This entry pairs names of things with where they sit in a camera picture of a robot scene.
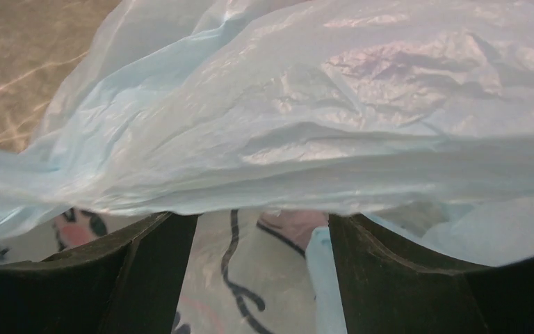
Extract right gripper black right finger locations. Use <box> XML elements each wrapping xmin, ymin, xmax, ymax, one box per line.
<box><xmin>329</xmin><ymin>215</ymin><xmax>534</xmax><ymax>333</ymax></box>

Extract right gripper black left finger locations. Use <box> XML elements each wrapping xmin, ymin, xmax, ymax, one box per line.
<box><xmin>0</xmin><ymin>213</ymin><xmax>197</xmax><ymax>333</ymax></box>

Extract light blue plastic bag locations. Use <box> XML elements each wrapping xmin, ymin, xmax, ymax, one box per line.
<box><xmin>0</xmin><ymin>1</ymin><xmax>534</xmax><ymax>333</ymax></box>

